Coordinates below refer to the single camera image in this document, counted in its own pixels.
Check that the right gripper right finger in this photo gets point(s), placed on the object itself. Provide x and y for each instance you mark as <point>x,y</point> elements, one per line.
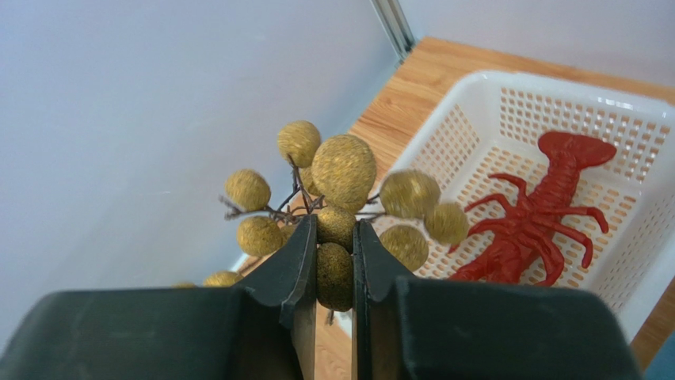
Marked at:
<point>406,327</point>

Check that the red toy lobster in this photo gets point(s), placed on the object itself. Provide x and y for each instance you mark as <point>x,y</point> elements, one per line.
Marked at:
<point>527,229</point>

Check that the left aluminium frame post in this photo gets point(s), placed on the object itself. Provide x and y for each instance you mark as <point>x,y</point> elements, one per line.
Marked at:
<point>396,26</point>

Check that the toy longan bunch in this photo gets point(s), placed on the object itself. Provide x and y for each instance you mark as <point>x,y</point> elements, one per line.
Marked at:
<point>334,178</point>

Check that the white plastic basket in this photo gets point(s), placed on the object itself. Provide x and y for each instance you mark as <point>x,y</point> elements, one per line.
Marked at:
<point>490,122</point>

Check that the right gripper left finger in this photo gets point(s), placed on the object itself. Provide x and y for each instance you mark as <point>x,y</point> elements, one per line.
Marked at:
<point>262,327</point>

